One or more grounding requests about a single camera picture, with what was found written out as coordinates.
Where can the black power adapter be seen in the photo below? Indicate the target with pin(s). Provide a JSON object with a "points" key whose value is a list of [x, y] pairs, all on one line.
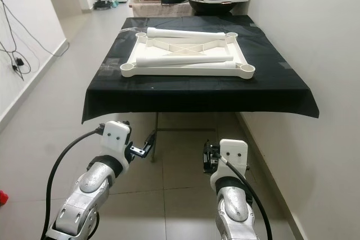
{"points": [[20, 61]]}

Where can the beige cloth covered bench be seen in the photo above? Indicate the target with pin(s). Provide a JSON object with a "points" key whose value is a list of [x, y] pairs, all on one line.
{"points": [[157, 9]]}

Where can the black tablecloth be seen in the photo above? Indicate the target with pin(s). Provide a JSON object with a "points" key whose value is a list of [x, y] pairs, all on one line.
{"points": [[202, 94]]}

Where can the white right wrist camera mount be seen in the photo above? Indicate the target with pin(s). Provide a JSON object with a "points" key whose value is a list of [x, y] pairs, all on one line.
{"points": [[233, 153]]}

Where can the clear tape piece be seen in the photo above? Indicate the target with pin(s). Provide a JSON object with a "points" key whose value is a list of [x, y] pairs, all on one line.
{"points": [[109, 67], [286, 64], [130, 31]]}

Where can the red plastic stool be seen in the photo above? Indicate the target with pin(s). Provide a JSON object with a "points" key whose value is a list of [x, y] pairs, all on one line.
{"points": [[3, 197]]}

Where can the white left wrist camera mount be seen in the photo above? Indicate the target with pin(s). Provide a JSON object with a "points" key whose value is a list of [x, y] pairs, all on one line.
{"points": [[116, 136]]}

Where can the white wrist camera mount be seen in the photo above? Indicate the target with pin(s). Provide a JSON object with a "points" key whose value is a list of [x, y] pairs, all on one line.
{"points": [[116, 136], [233, 153]]}

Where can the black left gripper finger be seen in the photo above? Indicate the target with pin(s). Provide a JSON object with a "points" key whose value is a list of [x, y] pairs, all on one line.
{"points": [[149, 141]]}

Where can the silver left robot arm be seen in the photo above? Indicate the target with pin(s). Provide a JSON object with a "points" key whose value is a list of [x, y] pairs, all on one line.
{"points": [[90, 186]]}

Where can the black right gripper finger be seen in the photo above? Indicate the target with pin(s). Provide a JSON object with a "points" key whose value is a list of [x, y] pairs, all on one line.
{"points": [[208, 149]]}

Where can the metal folding table frame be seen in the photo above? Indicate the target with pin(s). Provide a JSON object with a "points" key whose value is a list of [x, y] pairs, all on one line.
{"points": [[185, 130]]}

